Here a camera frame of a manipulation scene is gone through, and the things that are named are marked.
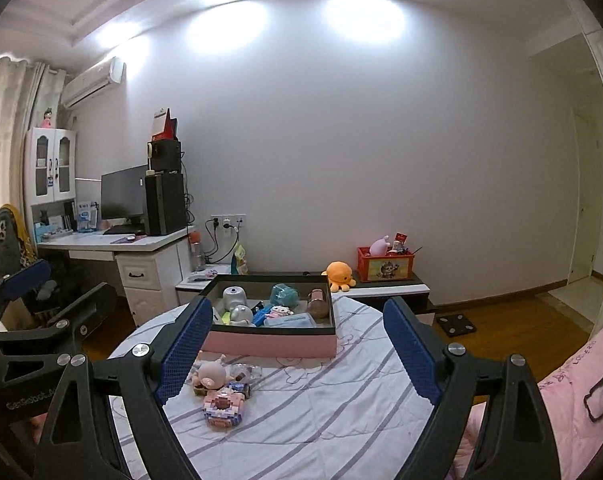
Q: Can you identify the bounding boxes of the white air conditioner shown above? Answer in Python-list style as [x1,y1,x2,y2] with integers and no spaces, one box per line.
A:
[60,57,127,109]

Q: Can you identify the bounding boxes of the pink storage box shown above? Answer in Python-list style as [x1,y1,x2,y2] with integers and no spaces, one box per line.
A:
[184,274,338,359]

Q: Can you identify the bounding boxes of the black glasses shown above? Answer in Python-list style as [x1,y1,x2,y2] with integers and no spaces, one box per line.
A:
[583,372,603,423]

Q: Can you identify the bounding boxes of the striped white bedsheet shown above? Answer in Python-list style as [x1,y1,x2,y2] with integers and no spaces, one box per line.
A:
[106,292,482,480]

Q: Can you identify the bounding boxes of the clear plastic packet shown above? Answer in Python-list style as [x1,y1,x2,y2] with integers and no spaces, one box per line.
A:
[226,362,262,386]

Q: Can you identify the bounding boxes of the office chair with clothes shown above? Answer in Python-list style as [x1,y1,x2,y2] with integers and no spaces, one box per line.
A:
[0,204,89,321]

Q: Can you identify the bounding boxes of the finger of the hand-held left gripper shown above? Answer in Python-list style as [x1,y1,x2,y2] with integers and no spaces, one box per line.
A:
[0,281,118,363]
[0,259,52,333]

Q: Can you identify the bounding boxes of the black white low cabinet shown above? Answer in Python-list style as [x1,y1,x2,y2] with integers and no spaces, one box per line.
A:
[175,270,431,313]

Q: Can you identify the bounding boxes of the clear bottle orange cap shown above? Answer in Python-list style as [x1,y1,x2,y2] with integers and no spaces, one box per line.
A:
[188,231,207,272]

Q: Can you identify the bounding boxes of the yellow blue snack bag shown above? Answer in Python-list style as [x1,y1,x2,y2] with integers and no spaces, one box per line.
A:
[230,244,249,276]

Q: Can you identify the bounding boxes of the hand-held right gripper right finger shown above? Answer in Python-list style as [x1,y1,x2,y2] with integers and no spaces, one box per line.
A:
[383,296,562,480]

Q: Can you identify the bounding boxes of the blue white box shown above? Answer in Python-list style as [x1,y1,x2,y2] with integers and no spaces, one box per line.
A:
[76,201,99,233]

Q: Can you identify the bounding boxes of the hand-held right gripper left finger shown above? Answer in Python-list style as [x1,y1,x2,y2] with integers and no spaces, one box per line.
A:
[34,300,214,480]

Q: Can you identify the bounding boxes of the red crate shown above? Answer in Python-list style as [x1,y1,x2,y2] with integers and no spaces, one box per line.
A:
[357,246,415,282]

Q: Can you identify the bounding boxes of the beige curtain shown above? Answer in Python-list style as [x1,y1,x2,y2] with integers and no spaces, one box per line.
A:
[0,52,67,281]

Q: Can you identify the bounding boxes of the white door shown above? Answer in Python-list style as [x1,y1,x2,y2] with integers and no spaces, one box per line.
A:
[569,107,603,286]

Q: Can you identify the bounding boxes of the brown bottle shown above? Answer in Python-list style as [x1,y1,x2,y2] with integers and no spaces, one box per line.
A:
[307,288,331,318]

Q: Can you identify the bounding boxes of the pink pig doll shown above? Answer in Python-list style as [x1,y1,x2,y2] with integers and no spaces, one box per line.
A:
[188,355,232,397]

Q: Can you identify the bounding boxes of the teal container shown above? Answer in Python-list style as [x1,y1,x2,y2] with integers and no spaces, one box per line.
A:
[270,283,297,307]

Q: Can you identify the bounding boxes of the white desk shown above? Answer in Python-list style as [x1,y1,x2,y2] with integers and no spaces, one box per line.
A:
[36,227,194,328]

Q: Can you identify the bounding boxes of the white glass-door cabinet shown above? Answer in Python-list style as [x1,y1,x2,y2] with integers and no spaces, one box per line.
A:
[24,126,78,207]

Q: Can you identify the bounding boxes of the small black speaker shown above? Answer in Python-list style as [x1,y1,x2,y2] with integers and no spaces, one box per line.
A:
[148,140,182,172]

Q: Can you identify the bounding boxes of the pink purple block figure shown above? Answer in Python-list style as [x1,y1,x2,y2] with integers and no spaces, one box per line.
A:
[202,389,247,429]

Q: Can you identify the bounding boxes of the black computer tower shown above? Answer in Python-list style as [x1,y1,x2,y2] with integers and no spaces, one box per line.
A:
[144,172,188,237]

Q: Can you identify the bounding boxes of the orange octopus plush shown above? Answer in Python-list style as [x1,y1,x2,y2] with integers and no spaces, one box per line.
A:
[322,261,357,293]

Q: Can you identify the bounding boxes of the black bathroom scale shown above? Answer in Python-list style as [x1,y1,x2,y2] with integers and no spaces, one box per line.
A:
[435,312,477,337]

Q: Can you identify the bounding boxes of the pink quilt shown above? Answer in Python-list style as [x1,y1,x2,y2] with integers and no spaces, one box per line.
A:
[451,316,603,480]

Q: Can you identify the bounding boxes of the clear plastic flosser box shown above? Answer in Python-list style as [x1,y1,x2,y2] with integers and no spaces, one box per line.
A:
[265,312,317,329]

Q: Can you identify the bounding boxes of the red box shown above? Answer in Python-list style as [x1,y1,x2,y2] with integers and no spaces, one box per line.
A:
[151,108,178,142]

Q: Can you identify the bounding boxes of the black monitor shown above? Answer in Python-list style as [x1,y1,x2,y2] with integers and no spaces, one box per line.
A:
[100,164,149,223]

